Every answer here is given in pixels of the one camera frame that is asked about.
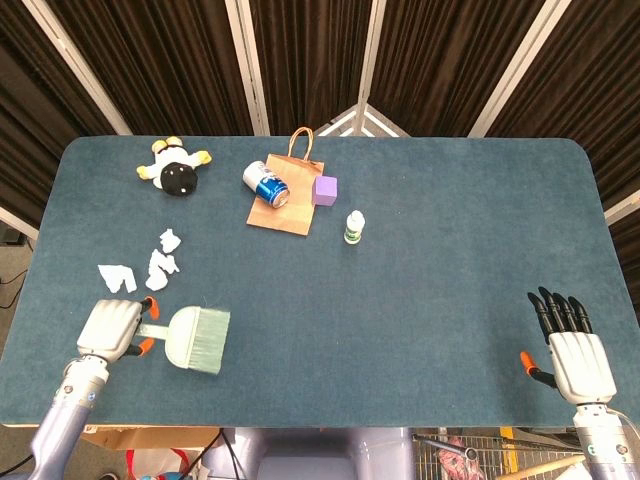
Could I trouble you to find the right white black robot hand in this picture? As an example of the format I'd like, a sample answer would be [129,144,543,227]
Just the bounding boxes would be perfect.
[519,286,617,407]

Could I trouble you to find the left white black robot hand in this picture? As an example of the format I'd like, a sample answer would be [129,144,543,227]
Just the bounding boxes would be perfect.
[75,295,161,364]

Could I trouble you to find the mint green hand brush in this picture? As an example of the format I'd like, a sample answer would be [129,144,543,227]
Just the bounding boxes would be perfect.
[137,306,232,375]

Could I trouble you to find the wooden stick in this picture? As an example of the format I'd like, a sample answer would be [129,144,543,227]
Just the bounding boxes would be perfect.
[509,453,586,480]

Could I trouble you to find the brown cardboard box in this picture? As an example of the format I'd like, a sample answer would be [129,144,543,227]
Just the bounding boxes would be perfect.
[82,426,221,451]

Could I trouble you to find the red white shopping bag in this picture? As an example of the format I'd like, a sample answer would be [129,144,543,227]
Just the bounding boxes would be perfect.
[124,448,204,480]

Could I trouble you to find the red patterned plastic packet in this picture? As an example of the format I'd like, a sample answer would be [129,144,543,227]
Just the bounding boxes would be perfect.
[432,435,486,480]

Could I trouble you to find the white black plush toy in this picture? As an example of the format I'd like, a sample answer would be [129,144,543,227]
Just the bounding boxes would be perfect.
[135,135,213,197]

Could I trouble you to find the blue felt table cover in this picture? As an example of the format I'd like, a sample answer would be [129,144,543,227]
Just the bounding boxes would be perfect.
[0,135,640,430]

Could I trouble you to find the blue white soda can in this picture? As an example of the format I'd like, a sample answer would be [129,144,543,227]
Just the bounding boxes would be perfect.
[242,160,291,208]

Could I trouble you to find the dark brown curtain panel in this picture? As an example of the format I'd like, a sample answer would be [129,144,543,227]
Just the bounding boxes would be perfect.
[487,0,640,274]
[248,0,375,136]
[368,0,547,139]
[0,0,121,226]
[44,0,256,136]

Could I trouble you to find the brown paper bag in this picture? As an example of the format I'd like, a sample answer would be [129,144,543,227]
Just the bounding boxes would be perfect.
[245,126,325,238]

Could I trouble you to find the lavender robot torso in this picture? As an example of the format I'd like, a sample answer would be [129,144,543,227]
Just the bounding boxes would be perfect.
[202,427,416,480]

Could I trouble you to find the purple foam cube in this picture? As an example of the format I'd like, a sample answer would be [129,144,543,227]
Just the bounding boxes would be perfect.
[311,175,339,207]

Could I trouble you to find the small white green-label bottle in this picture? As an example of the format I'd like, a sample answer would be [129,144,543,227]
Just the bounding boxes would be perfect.
[343,210,365,245]

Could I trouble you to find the metal wire cart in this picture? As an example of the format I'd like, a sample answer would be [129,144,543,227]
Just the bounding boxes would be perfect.
[410,426,586,480]

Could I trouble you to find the white frame pole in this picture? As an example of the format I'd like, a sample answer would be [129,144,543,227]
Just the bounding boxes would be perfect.
[0,205,40,241]
[603,192,640,224]
[467,0,574,139]
[224,0,271,136]
[22,0,132,136]
[355,0,387,136]

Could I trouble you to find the black cable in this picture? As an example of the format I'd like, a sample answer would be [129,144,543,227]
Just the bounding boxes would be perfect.
[187,427,236,474]

